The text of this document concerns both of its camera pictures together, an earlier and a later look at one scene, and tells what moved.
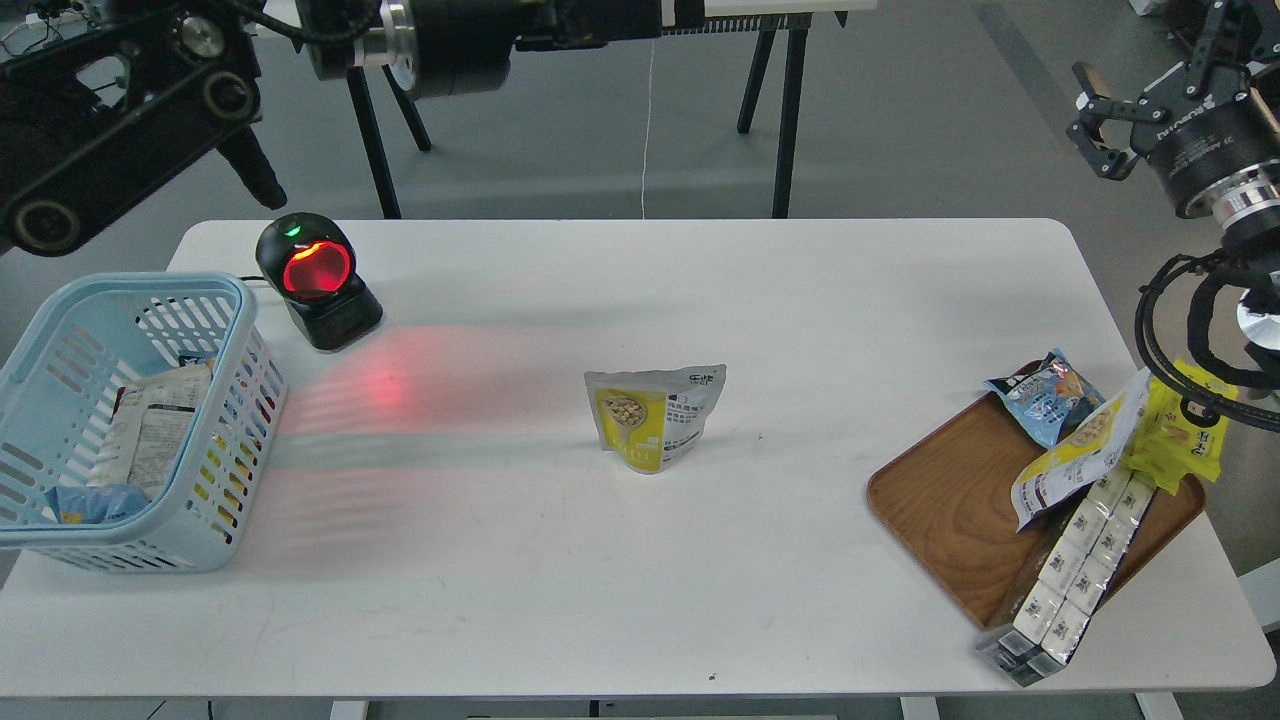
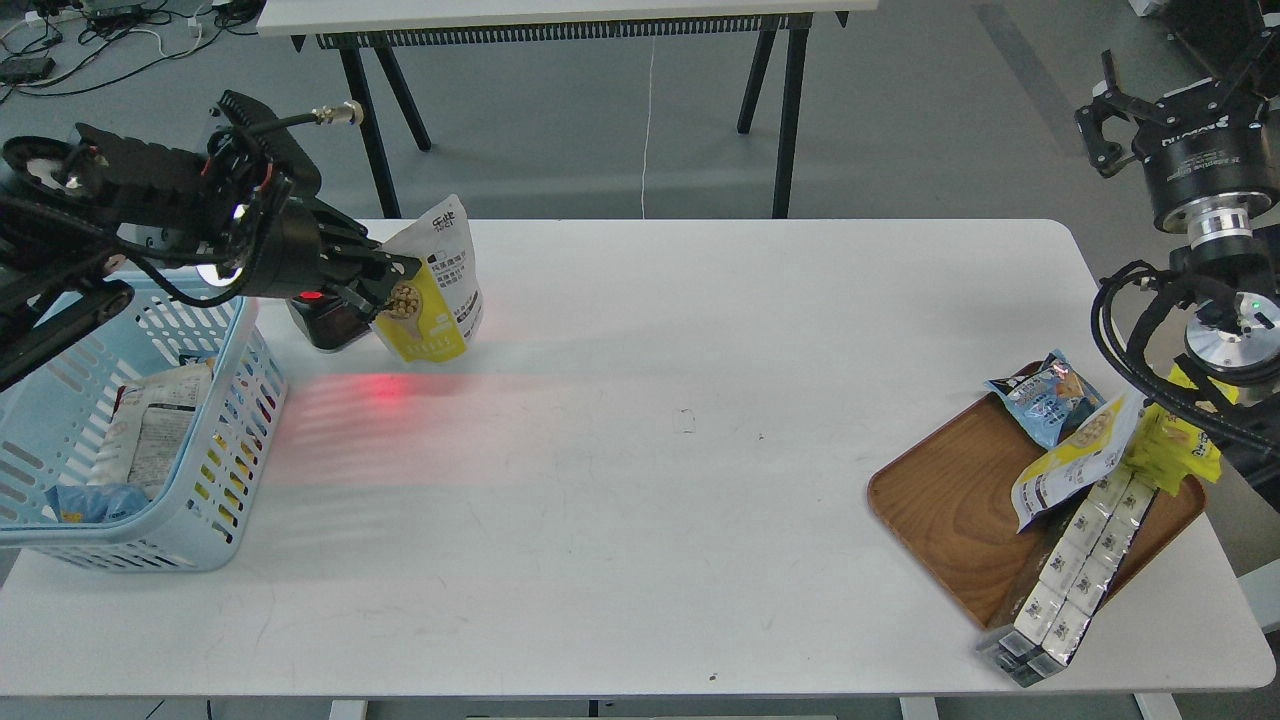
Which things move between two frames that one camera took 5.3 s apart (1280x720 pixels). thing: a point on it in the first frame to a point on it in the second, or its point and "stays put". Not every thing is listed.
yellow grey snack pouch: x=653 y=418 to x=432 y=311
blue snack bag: x=1049 y=398 stays put
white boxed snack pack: x=1052 y=615 stays put
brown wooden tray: x=947 y=507 stays put
